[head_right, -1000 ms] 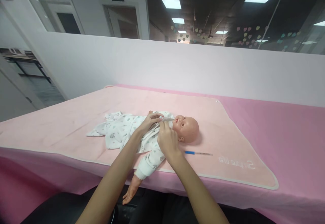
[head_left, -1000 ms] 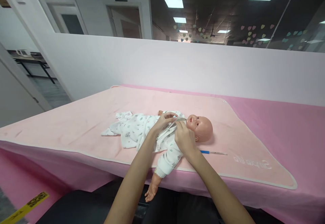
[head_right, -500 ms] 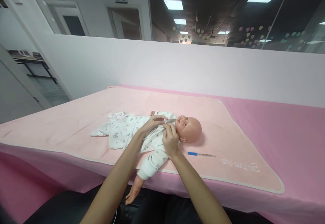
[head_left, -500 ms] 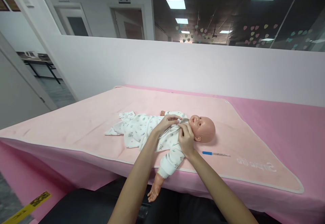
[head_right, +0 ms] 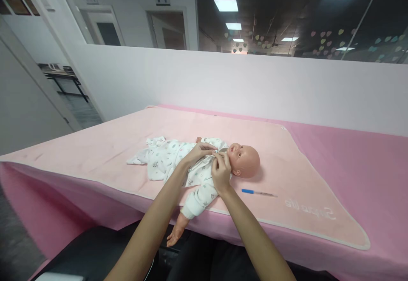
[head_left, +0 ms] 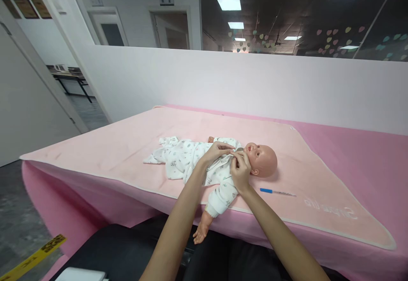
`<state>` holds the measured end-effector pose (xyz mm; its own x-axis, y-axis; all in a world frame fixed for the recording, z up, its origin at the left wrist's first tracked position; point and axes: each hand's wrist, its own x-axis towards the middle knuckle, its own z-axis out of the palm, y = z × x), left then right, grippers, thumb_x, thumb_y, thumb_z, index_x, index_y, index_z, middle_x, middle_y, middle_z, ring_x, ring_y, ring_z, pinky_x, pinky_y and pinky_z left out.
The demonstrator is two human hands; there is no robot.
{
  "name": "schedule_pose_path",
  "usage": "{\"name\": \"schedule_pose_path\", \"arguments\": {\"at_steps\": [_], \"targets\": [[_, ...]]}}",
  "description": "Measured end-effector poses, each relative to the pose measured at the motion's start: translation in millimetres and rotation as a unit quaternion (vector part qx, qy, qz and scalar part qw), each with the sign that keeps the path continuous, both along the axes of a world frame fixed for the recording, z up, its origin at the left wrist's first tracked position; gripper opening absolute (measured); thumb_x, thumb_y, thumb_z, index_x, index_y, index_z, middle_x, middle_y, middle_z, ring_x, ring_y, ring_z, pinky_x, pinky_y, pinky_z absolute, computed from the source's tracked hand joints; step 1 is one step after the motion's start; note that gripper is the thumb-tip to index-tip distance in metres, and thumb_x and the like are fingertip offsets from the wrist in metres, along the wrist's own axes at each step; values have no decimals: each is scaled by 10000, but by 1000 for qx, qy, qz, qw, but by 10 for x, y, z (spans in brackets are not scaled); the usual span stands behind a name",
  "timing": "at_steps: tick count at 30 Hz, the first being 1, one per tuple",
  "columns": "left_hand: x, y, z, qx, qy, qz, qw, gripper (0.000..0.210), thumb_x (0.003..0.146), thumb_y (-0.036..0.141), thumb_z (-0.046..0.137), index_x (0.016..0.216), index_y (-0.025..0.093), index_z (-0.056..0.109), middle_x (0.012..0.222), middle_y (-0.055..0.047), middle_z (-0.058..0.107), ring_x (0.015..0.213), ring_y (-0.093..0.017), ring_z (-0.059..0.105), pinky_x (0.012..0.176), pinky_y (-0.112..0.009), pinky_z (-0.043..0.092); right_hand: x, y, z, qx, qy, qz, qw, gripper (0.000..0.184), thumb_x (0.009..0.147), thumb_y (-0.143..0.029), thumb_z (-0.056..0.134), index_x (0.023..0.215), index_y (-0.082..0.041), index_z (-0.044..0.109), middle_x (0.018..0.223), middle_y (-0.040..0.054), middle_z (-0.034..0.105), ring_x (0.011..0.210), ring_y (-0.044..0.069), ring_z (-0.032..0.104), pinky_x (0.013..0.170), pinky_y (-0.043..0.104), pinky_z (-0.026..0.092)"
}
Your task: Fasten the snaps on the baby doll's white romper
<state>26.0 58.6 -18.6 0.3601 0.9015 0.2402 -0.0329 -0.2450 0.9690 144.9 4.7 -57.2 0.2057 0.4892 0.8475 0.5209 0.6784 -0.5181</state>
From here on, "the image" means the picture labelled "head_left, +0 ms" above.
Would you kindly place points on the blue capped glass thermometer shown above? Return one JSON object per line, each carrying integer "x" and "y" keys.
{"x": 276, "y": 192}

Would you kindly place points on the white door with dark pane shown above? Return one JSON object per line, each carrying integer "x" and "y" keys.
{"x": 110, "y": 29}

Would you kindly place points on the yellow black floor tape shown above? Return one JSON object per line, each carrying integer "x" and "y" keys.
{"x": 35, "y": 257}

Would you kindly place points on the light pink blanket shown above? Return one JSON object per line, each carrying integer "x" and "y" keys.
{"x": 127, "y": 153}

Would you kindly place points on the person's left thumb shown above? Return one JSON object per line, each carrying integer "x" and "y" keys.
{"x": 223, "y": 154}

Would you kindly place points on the person's legs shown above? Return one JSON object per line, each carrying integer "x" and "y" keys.
{"x": 127, "y": 249}

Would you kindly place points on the pink table cover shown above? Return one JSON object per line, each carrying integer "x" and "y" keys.
{"x": 357, "y": 153}

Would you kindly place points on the baby doll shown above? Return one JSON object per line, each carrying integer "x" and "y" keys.
{"x": 264, "y": 161}

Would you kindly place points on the white printed baby romper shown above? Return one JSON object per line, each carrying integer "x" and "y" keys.
{"x": 181, "y": 161}

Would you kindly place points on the small door sign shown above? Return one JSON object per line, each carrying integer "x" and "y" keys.
{"x": 166, "y": 0}

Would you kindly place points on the person's left fingers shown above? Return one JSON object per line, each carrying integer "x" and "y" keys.
{"x": 223, "y": 146}

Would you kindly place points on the white open door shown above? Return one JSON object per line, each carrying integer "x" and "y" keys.
{"x": 28, "y": 102}

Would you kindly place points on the black framed table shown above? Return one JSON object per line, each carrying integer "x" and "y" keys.
{"x": 71, "y": 78}

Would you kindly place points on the person's left hand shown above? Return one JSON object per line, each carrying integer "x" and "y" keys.
{"x": 210, "y": 156}

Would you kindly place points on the brown wall plaque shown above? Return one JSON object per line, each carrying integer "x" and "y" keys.
{"x": 41, "y": 8}
{"x": 25, "y": 8}
{"x": 11, "y": 7}

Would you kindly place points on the person's right fingers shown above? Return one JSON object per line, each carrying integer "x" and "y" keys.
{"x": 243, "y": 159}

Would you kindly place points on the large glass window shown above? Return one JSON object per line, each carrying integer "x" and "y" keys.
{"x": 287, "y": 13}

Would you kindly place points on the white wall plate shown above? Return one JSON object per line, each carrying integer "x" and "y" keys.
{"x": 59, "y": 5}

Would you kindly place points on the brown door with grey frame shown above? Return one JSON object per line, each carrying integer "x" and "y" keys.
{"x": 172, "y": 29}

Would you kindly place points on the person's right thumb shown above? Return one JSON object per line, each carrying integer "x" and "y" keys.
{"x": 233, "y": 163}

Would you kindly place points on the person's right hand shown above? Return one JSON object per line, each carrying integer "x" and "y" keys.
{"x": 241, "y": 174}

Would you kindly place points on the white rectangular box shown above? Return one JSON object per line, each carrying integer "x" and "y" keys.
{"x": 84, "y": 275}

